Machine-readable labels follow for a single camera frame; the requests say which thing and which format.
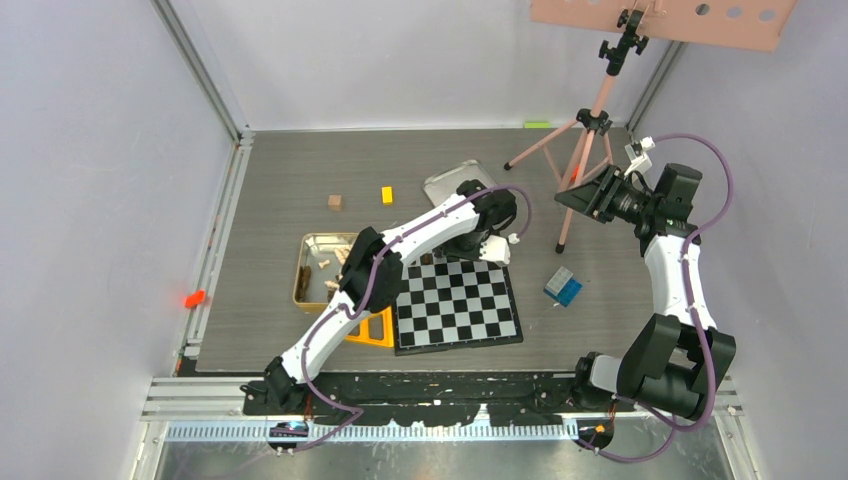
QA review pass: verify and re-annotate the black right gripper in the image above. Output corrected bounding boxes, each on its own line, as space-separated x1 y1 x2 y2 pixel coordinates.
556 164 660 225

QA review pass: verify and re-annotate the black white folding chessboard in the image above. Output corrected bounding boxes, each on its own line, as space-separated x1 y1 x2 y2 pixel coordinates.
392 258 524 356

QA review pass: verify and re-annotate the tin lid with bears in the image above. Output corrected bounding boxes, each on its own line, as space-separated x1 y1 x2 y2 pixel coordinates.
422 159 497 207

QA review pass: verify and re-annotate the gold tin box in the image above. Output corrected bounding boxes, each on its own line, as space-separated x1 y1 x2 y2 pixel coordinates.
292 233 357 314

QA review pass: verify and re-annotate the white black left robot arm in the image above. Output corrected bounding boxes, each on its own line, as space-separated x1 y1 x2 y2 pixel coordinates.
262 180 529 414

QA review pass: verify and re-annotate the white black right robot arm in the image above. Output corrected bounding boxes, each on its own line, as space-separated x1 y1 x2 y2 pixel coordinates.
555 163 736 421

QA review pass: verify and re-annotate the blue white lego block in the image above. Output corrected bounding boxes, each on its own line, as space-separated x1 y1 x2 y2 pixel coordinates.
543 267 583 307

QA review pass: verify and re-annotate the small yellow block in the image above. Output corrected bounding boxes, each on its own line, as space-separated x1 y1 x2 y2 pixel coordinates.
380 186 394 206

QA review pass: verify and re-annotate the small wooden block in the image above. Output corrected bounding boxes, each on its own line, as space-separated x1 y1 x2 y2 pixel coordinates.
327 194 344 212

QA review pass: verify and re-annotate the pink tripod music stand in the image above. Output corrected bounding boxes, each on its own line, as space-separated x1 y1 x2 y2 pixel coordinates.
503 0 800 255

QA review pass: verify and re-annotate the red orange block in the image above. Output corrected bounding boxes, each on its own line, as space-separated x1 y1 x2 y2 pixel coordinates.
183 289 206 309

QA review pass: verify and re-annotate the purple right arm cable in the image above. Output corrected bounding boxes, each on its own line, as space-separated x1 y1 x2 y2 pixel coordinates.
576 133 735 465

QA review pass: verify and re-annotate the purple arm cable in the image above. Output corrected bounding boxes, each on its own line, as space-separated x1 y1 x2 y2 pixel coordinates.
576 133 735 465
291 184 535 455

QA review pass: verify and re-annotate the yellow triangular toy frame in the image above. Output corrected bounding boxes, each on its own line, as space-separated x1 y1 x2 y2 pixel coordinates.
345 307 395 348

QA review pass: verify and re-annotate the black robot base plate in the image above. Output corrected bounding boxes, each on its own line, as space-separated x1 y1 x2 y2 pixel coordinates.
240 371 630 427

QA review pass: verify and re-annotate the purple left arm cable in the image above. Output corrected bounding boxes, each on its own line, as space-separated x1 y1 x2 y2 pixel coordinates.
291 184 535 455

